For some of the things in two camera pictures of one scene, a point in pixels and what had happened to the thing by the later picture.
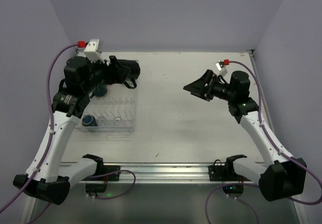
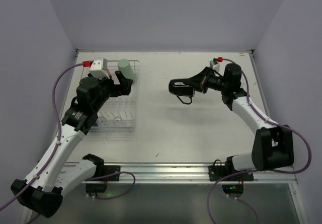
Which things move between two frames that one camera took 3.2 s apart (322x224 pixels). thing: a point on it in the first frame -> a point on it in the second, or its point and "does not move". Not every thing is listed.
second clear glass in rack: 117,121 does not move
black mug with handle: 134,66 -> 181,87
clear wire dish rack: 114,112 does not move
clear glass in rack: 101,121 does not move
